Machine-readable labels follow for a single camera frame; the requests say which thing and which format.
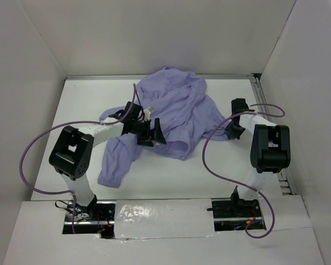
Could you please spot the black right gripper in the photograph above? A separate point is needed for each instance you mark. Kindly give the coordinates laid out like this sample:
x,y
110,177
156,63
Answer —
x,y
231,133

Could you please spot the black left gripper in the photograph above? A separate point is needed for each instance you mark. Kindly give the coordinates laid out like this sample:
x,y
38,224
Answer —
x,y
145,139

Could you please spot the lavender zip jacket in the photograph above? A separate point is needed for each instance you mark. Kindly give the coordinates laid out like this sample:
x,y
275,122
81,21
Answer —
x,y
187,115

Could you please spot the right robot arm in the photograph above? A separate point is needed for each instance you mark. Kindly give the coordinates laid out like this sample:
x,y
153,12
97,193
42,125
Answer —
x,y
269,153

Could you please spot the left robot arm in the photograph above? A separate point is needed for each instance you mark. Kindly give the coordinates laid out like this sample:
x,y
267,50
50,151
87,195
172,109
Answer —
x,y
71,154

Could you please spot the white taped front panel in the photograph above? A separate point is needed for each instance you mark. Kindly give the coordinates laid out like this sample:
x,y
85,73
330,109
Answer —
x,y
163,219

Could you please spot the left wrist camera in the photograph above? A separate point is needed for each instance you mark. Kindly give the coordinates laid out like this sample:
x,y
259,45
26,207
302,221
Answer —
x,y
146,113

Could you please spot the aluminium frame rail back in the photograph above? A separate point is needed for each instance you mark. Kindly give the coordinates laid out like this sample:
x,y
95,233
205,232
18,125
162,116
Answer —
x,y
138,77

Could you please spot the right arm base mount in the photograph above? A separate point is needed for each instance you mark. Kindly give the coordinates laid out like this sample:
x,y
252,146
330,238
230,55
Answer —
x,y
235,213

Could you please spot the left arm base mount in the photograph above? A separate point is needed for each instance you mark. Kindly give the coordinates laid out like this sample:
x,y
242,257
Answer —
x,y
101,222

